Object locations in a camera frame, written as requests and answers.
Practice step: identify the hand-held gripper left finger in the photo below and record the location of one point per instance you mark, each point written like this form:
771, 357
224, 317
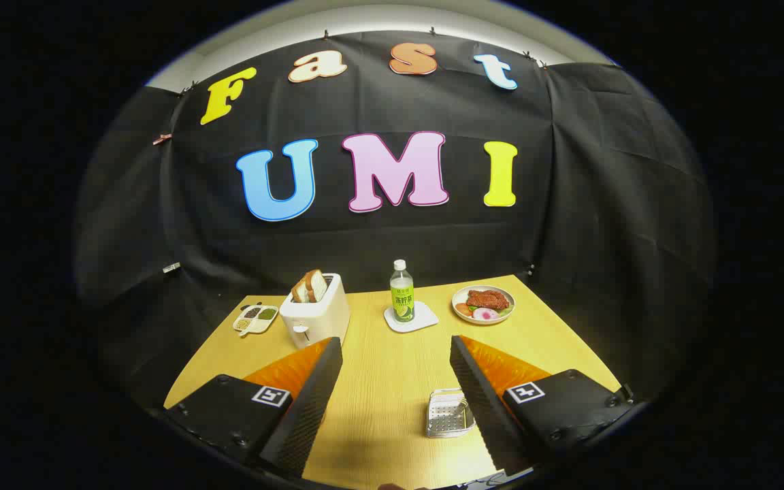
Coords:
310, 401

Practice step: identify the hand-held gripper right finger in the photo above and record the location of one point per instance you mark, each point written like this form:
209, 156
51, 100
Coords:
484, 401

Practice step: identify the white toaster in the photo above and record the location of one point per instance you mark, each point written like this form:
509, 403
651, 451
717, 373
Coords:
320, 318

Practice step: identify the pink white round slice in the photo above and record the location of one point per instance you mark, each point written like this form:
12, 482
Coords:
485, 314

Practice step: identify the orange carrot slice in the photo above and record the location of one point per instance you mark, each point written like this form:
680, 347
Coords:
463, 309

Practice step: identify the white divided seasoning dish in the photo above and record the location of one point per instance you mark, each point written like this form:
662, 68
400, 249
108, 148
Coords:
256, 319

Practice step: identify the white square coaster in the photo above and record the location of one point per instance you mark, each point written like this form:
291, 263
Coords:
427, 318

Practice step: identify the brown meat piece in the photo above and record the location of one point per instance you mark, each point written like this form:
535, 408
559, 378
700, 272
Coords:
487, 299

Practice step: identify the white food plate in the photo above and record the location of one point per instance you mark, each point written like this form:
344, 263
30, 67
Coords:
463, 297

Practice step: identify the green label drink bottle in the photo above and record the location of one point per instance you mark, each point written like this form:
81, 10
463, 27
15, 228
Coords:
402, 299

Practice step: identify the silver cloth clip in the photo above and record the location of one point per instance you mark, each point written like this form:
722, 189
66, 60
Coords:
171, 267

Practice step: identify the copper cloth clip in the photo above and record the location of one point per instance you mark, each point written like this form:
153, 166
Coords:
162, 139

